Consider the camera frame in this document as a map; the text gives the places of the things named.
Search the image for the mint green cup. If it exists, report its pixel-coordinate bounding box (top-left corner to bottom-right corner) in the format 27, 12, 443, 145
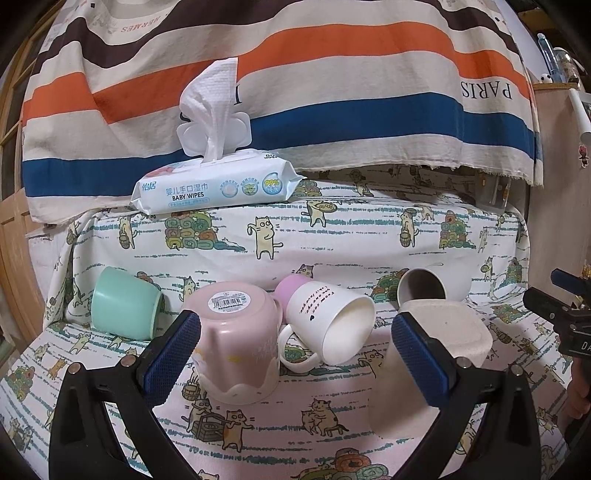
90, 266, 164, 341

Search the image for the cat printed cloth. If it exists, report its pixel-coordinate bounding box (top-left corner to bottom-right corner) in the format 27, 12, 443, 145
0, 164, 578, 480

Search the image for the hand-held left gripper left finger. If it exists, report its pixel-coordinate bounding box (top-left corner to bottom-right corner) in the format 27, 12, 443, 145
48, 310, 202, 480

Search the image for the person's right hand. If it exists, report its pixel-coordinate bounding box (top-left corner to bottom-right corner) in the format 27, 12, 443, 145
566, 357, 591, 420

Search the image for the small purple round cup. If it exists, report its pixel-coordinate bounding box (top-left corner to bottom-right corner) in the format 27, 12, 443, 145
274, 274, 315, 309

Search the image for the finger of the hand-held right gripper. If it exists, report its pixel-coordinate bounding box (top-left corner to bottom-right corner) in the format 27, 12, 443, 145
523, 287, 575, 330
550, 269, 591, 301

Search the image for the wooden door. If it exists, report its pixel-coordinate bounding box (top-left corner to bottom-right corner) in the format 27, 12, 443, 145
0, 28, 51, 352

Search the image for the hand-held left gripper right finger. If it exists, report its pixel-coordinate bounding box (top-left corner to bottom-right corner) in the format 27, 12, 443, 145
390, 311, 546, 480

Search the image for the white paper cup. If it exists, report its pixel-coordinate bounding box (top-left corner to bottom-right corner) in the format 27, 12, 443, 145
397, 268, 472, 311

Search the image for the white wet wipe sheet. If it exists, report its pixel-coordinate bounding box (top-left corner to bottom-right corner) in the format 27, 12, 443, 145
179, 58, 239, 162

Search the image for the white stick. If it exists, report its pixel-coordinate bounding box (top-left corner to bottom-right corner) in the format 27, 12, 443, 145
569, 85, 591, 133

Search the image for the striped cloth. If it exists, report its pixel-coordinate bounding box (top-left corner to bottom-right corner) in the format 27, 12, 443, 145
21, 0, 543, 222

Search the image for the clear bottle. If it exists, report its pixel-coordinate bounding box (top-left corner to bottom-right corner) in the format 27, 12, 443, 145
551, 46, 583, 86

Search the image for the beige square cup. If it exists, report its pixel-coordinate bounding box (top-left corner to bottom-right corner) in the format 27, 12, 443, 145
367, 299, 490, 439

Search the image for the white mug with black text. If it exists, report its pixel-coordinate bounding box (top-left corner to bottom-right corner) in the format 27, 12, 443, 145
277, 282, 376, 374

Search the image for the baby wipes pack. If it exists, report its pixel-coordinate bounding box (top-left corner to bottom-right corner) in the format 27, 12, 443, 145
130, 111, 305, 217

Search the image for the pink cup with label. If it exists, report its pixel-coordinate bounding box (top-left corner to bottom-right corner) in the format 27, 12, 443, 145
180, 280, 283, 405

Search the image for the wooden cabinet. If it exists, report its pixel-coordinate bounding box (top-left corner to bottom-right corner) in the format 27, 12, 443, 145
526, 80, 591, 289

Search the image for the blue pen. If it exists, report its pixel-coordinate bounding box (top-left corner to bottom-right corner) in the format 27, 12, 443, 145
537, 33, 561, 84

